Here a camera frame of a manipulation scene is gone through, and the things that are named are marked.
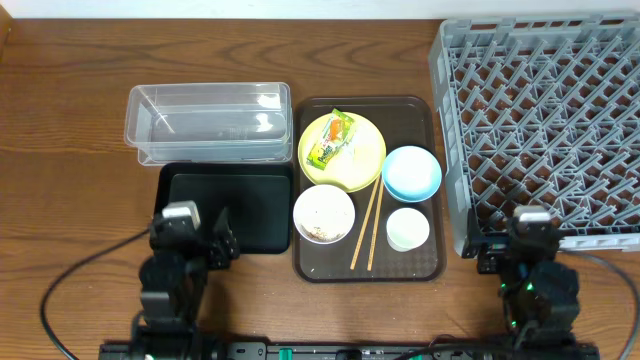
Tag clear plastic bin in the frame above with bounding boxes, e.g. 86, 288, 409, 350
124, 82, 294, 166

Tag clear plastic wrapper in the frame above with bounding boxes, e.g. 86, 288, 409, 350
345, 120, 378, 163

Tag light blue bowl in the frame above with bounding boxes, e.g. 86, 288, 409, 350
382, 146, 443, 203

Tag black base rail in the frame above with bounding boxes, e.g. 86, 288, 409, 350
98, 342, 600, 360

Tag green orange snack wrapper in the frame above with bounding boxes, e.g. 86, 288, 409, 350
306, 109, 356, 170

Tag yellow plate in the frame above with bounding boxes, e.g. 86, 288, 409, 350
297, 112, 387, 193

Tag white pink bowl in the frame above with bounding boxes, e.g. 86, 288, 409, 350
293, 185, 356, 245

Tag right wooden chopstick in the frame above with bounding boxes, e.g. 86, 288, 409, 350
367, 177, 384, 272

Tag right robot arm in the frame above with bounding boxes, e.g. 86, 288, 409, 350
462, 206, 580, 350

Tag left wooden chopstick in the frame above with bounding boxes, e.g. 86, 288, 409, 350
350, 176, 381, 271

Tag grey dishwasher rack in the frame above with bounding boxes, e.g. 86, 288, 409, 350
428, 11, 639, 252

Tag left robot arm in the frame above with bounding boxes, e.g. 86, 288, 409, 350
127, 201, 240, 359

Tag white cup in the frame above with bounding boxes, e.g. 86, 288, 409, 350
386, 208, 431, 252

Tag black tray bin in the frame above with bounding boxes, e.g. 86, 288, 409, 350
154, 163, 294, 254

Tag wooden chopstick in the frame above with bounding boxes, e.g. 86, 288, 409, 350
350, 176, 381, 271
367, 177, 384, 272

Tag brown serving tray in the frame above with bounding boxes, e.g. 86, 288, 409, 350
293, 96, 446, 283

